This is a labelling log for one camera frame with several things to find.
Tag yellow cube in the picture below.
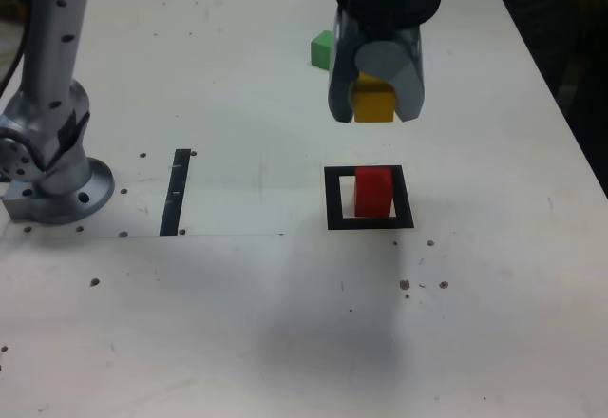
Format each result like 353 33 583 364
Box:
350 71 398 124

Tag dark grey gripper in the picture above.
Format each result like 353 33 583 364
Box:
327 7 426 124

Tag black tape strip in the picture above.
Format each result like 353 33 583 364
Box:
159 148 192 238

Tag green cube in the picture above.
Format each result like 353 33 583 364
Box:
309 29 336 70

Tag red cube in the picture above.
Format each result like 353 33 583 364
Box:
353 165 394 218

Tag black tape square outline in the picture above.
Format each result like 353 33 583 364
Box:
323 164 415 232

